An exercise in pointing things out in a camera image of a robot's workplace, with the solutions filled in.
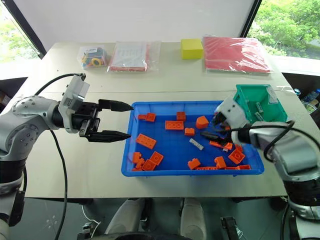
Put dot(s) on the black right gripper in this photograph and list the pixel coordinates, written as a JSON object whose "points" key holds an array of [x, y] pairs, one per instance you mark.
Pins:
{"points": [[220, 121]]}

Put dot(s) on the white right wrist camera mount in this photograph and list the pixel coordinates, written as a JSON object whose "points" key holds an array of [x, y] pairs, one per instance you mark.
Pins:
{"points": [[233, 111]]}

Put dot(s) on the small orange toy brick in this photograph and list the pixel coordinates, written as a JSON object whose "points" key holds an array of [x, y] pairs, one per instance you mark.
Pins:
{"points": [[245, 167], [194, 164], [228, 147], [231, 168], [189, 131], [220, 162], [137, 158]]}

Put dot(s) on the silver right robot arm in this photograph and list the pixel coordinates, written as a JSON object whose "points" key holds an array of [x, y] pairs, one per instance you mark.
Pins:
{"points": [[292, 152]]}

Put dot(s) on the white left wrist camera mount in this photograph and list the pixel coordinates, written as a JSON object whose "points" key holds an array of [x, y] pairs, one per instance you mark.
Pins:
{"points": [[76, 87]]}

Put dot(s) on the bag of colourful toys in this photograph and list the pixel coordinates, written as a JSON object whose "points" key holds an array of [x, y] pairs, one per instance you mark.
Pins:
{"points": [[93, 58]]}

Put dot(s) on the orange square toy brick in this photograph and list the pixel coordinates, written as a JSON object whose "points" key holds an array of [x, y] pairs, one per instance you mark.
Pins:
{"points": [[149, 165], [151, 117], [156, 158], [236, 156]]}

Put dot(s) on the orange rounded toy piece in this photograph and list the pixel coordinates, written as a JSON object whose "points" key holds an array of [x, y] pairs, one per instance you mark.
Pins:
{"points": [[202, 122]]}

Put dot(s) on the grey white battery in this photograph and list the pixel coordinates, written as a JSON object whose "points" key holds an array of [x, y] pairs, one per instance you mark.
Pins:
{"points": [[225, 149], [259, 107], [258, 116]]}

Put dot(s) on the small flat orange brick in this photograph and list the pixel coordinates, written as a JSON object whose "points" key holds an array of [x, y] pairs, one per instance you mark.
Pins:
{"points": [[214, 143], [142, 116]]}

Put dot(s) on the grey small brick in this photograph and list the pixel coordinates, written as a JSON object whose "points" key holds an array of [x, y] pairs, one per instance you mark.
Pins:
{"points": [[196, 144]]}

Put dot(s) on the yellow box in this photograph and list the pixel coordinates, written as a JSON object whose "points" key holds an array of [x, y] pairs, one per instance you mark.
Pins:
{"points": [[191, 48]]}

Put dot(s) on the orange long toy brick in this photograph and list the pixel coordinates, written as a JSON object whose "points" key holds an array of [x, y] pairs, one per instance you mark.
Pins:
{"points": [[206, 168], [174, 125], [146, 141]]}

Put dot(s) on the plastic water bottle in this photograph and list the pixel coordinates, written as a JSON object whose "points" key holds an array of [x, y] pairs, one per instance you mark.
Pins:
{"points": [[311, 96]]}

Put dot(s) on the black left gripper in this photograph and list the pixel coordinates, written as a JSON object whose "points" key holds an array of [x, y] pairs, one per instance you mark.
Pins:
{"points": [[86, 116]]}

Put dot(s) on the blue plastic bin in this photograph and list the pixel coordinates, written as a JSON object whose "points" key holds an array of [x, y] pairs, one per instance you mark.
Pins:
{"points": [[175, 152]]}

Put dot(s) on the red paper pack in plastic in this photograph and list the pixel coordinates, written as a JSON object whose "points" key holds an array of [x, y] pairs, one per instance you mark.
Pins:
{"points": [[235, 55]]}

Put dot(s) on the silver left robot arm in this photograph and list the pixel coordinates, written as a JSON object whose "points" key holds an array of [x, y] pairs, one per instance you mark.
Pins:
{"points": [[23, 122]]}

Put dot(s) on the green plastic bin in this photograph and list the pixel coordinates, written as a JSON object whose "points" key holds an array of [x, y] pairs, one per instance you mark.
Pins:
{"points": [[250, 95]]}

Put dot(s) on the dark orange square brick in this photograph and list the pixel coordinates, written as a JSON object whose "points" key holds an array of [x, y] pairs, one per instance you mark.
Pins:
{"points": [[181, 116]]}

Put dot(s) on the black bracket under table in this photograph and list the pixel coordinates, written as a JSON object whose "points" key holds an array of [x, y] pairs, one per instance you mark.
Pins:
{"points": [[231, 228]]}

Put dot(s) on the black window frame bar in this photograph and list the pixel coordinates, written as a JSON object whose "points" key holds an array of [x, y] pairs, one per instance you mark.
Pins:
{"points": [[251, 17], [27, 27]]}

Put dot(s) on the bagged white red booklet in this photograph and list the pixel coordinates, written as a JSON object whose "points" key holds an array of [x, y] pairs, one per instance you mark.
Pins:
{"points": [[130, 56]]}

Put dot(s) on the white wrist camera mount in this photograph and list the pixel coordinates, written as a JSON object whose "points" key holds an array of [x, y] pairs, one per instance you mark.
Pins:
{"points": [[76, 87], [233, 111]]}

